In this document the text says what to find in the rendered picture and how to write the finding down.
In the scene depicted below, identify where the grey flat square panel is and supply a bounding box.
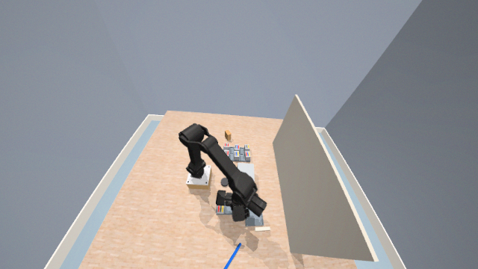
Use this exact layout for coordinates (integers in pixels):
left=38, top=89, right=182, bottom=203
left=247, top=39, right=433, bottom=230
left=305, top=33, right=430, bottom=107
left=237, top=163, right=255, bottom=181

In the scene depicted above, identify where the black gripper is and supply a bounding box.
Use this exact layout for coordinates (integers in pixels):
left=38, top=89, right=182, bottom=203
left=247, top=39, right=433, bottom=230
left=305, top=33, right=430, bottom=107
left=216, top=190, right=241, bottom=206

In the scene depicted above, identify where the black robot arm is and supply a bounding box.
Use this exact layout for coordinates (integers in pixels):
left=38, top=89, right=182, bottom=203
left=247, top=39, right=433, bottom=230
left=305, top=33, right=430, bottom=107
left=179, top=123, right=267, bottom=222

